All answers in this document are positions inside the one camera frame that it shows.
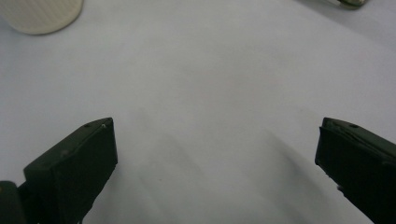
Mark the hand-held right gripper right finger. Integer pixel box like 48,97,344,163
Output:
314,117,396,224

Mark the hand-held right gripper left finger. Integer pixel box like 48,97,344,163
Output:
22,117,119,224

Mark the metal mesh basket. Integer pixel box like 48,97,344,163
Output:
325,0,369,9

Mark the white foam mat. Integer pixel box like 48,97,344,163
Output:
0,0,396,224

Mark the cream pump bottle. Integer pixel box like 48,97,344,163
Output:
0,0,85,35

